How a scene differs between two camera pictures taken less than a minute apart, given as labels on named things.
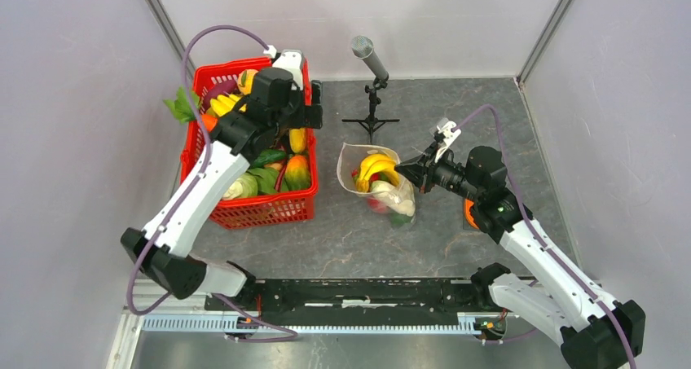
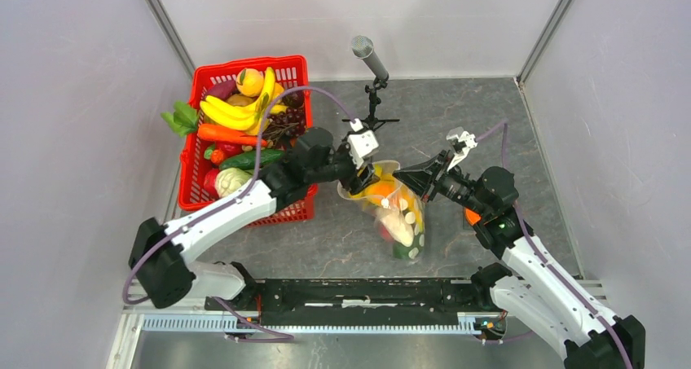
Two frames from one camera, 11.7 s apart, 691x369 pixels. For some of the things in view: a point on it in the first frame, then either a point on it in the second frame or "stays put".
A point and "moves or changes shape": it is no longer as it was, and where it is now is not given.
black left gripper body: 292,116 → 341,166
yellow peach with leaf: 245,81 stays put
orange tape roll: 468,204 stays put
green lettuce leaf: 184,106 → 183,120
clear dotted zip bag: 368,171 moves or changes shape
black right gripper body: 451,175 stays put
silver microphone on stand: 363,47 stays put
